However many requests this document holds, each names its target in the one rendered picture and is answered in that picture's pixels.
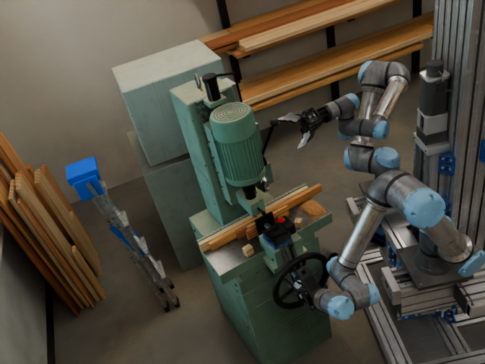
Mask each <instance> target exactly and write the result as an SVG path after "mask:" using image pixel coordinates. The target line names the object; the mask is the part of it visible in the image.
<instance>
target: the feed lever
mask: <svg viewBox="0 0 485 364"><path fill-rule="evenodd" d="M270 124H271V128H270V130H269V133H268V136H267V139H266V142H265V144H264V147H263V150H262V156H263V162H264V166H265V167H266V166H267V161H266V159H265V157H264V153H265V151H266V148H267V146H268V142H269V140H270V138H271V135H272V132H273V130H274V127H275V126H277V125H278V124H279V120H278V119H277V118H272V119H271V120H270Z"/></svg>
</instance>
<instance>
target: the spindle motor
mask: <svg viewBox="0 0 485 364"><path fill-rule="evenodd" d="M209 121H210V124H211V129H212V131H213V135H214V139H215V142H216V145H217V149H218V153H219V157H220V160H221V163H222V167H223V171H224V175H225V178H226V181H227V182H228V183H229V184H230V185H233V186H249V185H252V184H254V183H257V182H258V181H260V180H261V179H262V177H264V175H265V172H266V170H265V166H264V162H263V156H262V152H261V146H260V142H259V138H258V132H257V128H256V124H255V118H254V114H253V109H252V108H251V107H250V106H249V105H248V104H247V103H241V102H234V103H227V104H224V105H221V106H219V107H218V108H216V109H214V110H213V111H212V112H211V115H210V118H209Z"/></svg>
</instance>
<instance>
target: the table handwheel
mask: <svg viewBox="0 0 485 364"><path fill-rule="evenodd" d="M308 259H317V260H319V261H321V262H322V264H323V275H322V277H321V279H320V281H319V283H318V284H319V285H320V287H321V288H323V287H324V286H325V284H326V282H327V280H328V276H329V273H328V271H327V270H326V264H327V263H328V260H327V258H326V257H325V256H324V255H322V254H321V253H317V252H310V253H304V254H302V255H300V256H298V257H296V258H294V259H292V260H291V261H290V262H289V263H288V264H287V265H286V266H285V267H284V268H283V269H282V270H281V271H280V273H279V274H278V276H277V278H276V280H275V282H274V286H273V290H272V295H273V299H274V302H275V304H277V305H278V307H280V308H283V309H296V308H299V307H301V306H304V303H306V302H305V299H304V298H303V299H301V300H298V301H296V302H293V303H285V302H284V301H283V299H285V298H286V297H287V296H288V295H289V294H290V293H292V292H293V291H294V289H293V290H288V291H287V292H286V293H284V294H283V295H282V296H281V297H279V288H280V286H281V283H282V281H283V279H284V278H285V277H286V275H287V274H288V273H289V272H290V270H292V273H291V274H290V275H291V276H292V278H293V279H294V283H295V282H296V281H297V280H300V279H299V277H298V276H297V275H296V271H297V270H296V269H295V268H294V267H295V266H297V265H298V264H299V263H301V262H302V267H303V266H305V265H306V260H308Z"/></svg>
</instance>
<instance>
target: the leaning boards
mask: <svg viewBox="0 0 485 364"><path fill-rule="evenodd" d="M0 221H1V222H2V223H3V225H4V226H5V228H6V229H7V230H8V231H9V232H10V234H11V235H12V237H13V238H14V239H15V240H16V242H17V243H18V244H19V245H20V247H21V248H22V250H23V251H24V252H25V253H26V254H27V256H28V257H29V258H30V260H31V261H32V262H33V264H34V265H35V266H36V267H37V268H38V270H39V271H40V273H41V274H42V275H43V276H44V277H45V279H46V280H47V282H48V283H49V284H50V286H51V287H52V288H53V289H54V290H55V292H56V293H57V295H58V296H59V297H60V299H62V301H63V302H64V303H65V305H66V306H67V308H68V309H69V310H70V311H71V310H72V311H73V312H74V313H75V314H76V316H79V307H80V308H81V309H84V304H85V306H86V307H89V305H91V306H92V308H95V300H96V301H99V300H101V298H102V299H103V300H104V299H106V296H105V291H104V290H103V288H102V286H101V285H100V283H99V282H98V280H97V278H96V277H95V275H94V274H93V272H92V270H91V269H90V267H89V266H88V264H87V262H86V261H85V260H84V258H85V259H86V260H87V261H88V263H89V265H90V266H91V267H92V269H93V270H94V272H95V273H96V275H97V276H98V277H100V276H102V267H101V263H100V258H99V256H98V252H97V251H96V249H95V247H94V246H93V244H92V240H91V238H90V236H89V234H88V233H87V231H86V230H85V228H84V226H83V224H82V223H81V222H80V220H79V218H78V217H77V215H76V213H75V212H74V210H73V209H72V207H71V205H70V203H69V202H68V200H67V199H66V197H65V196H64V194H63V192H62V191H61V189H60V188H59V186H58V184H57V183H56V181H55V179H54V178H53V176H52V175H51V173H50V171H49V170H48V168H47V167H46V165H45V164H44V165H41V169H40V168H38V169H37V170H34V169H33V168H32V166H31V164H27V167H26V166H25V164H24V163H23V162H22V160H21V159H20V157H19V156H18V154H17V153H16V152H15V150H14V148H13V147H12V146H11V144H10V143H9V141H8V140H7V138H6V137H5V136H4V134H3V133H2V131H1V129H0ZM100 297H101V298H100Z"/></svg>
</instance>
